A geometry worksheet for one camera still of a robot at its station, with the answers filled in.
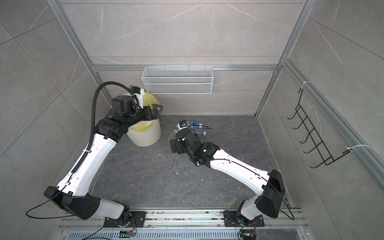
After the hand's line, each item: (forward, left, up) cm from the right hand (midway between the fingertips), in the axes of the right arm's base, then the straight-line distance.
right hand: (180, 138), depth 75 cm
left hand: (+10, +11, +15) cm, 22 cm away
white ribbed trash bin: (+10, +24, -14) cm, 30 cm away
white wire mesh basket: (+45, +3, +5) cm, 46 cm away
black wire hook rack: (-3, -63, +6) cm, 63 cm away
